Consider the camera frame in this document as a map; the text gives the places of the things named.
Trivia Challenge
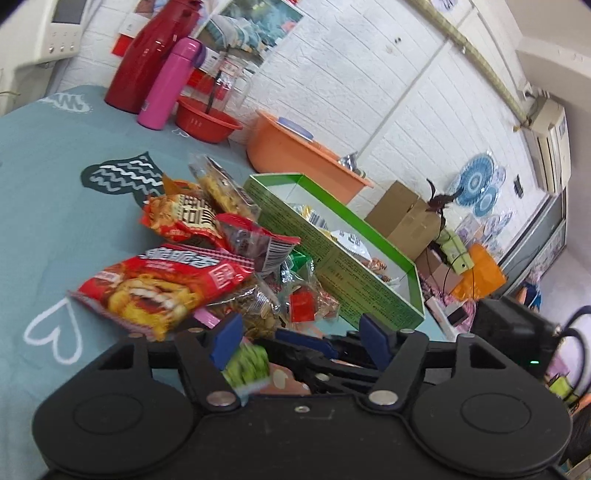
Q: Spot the green pea snack packet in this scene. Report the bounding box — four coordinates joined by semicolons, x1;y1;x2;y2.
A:
222;344;271;398

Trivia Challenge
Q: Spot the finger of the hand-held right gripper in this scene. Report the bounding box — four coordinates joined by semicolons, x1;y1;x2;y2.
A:
262;344;383;396
276;328;366;361

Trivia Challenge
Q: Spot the white wall pipe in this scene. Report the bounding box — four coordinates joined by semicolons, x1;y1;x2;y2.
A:
358;39;453;155

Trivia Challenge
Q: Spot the red plastic basin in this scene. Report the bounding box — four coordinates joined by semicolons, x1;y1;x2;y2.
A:
174;95;244;144

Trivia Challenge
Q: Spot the glass pitcher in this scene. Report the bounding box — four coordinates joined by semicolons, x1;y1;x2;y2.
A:
198;48;252;116

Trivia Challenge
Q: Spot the green cardboard box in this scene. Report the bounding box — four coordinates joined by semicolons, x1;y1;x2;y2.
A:
243;173;426;329

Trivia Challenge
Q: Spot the white air conditioner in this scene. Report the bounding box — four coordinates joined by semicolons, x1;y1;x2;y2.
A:
526;90;573;195

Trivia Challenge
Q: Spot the red thermos jug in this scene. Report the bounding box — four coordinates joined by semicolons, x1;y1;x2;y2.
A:
104;0;201;114

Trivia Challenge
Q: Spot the red packet white print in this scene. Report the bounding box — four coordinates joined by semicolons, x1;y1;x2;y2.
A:
141;191;228;251

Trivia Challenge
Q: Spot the white snack packet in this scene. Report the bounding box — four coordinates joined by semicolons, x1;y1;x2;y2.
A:
330;228;374;260

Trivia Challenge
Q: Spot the orange plastic basin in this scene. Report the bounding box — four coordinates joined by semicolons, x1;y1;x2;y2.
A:
246;110;376;206

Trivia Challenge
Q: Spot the dark stirring stick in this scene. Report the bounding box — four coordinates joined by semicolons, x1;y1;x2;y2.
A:
205;69;225;116

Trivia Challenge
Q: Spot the clear packet red label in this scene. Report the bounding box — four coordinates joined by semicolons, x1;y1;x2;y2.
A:
281;276;341;324

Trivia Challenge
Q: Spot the clear cracker packet dark label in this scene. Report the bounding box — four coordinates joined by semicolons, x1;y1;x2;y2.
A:
188;154;262;227

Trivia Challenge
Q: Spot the steel bowl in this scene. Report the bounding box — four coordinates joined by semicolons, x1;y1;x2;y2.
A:
337;151;365;176

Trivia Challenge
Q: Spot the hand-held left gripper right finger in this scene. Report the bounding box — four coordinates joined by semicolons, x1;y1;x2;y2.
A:
360;314;513;411

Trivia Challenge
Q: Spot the blue lidded container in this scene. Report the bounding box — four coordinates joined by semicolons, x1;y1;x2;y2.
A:
277;116;315;140

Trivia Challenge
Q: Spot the beige ceiling pipe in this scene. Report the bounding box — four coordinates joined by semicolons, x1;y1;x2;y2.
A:
411;0;527;121

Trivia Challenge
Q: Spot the clear nut snack packet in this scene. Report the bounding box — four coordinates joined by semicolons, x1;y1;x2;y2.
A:
203;284;283;341

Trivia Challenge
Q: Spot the small cardboard box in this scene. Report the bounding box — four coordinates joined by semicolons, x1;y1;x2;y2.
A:
416;249;462;294

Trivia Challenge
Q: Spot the dark red snack packet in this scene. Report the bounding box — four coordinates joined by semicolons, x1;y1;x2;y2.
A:
217;213;302;274

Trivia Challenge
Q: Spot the large cardboard box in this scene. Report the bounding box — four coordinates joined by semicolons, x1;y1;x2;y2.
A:
365;180;444;261

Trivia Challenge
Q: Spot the orange plastic bag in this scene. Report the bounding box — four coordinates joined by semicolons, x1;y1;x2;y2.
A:
450;244;507;301

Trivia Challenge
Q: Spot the red noodle snack packet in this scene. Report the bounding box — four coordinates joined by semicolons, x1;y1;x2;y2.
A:
68;247;256;342

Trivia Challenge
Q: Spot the black cable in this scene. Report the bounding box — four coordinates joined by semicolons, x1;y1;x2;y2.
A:
556;305;591;370

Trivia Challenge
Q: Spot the yellow snack packet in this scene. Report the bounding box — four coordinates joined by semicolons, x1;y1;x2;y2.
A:
293;203;333;237

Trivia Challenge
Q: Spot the white machine with screen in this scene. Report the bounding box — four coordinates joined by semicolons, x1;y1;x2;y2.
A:
0;0;101;118

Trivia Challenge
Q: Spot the large blue round wall decoration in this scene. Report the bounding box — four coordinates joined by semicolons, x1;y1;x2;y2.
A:
455;154;497;204

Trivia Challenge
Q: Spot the wall poster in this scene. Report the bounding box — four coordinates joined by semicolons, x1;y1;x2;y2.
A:
113;0;306;100

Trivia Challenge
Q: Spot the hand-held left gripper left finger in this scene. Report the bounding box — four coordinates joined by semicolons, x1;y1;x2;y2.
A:
85;314;244;411

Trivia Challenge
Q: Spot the dark glass window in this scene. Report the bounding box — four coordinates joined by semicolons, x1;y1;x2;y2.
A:
501;191;568;296

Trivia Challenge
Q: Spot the light green box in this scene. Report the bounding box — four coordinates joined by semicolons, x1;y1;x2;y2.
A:
434;228;475;274

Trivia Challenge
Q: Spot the teal printed tablecloth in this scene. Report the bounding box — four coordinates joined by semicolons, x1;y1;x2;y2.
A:
0;84;444;480

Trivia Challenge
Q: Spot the dark red plant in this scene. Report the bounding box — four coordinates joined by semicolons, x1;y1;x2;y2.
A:
426;178;462;232

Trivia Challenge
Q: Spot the small blue round wall decoration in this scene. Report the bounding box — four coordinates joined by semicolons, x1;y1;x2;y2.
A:
473;185;500;217

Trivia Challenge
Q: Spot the pink bottle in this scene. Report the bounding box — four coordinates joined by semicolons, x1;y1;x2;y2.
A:
137;37;207;131

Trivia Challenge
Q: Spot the pink slim snack packet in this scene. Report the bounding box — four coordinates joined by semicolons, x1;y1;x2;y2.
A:
193;308;221;329

